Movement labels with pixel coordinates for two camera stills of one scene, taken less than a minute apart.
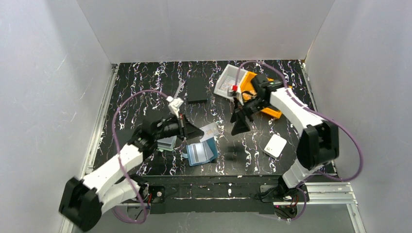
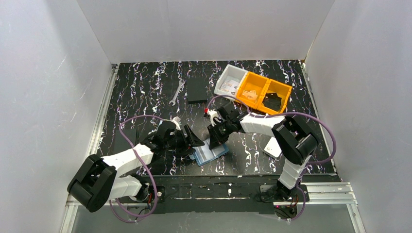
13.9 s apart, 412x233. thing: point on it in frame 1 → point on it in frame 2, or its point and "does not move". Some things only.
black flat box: x=197 y=91 does not move
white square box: x=275 y=146 does not move
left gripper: x=183 y=126 → x=185 y=140
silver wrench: x=180 y=83 does not move
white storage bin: x=230 y=75 does not move
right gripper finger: x=240 y=119 → x=217 y=134
